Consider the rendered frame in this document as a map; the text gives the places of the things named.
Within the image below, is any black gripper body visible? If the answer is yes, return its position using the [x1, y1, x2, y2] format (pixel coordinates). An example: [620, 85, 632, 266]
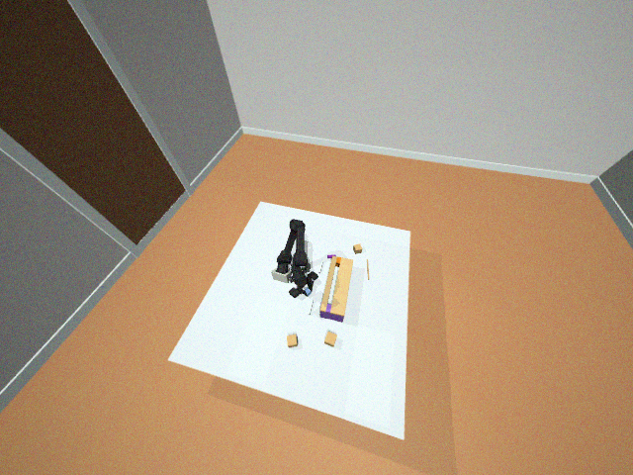
[289, 271, 318, 298]

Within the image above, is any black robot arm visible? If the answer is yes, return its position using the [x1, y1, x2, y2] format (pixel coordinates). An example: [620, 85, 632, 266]
[275, 219, 308, 287]

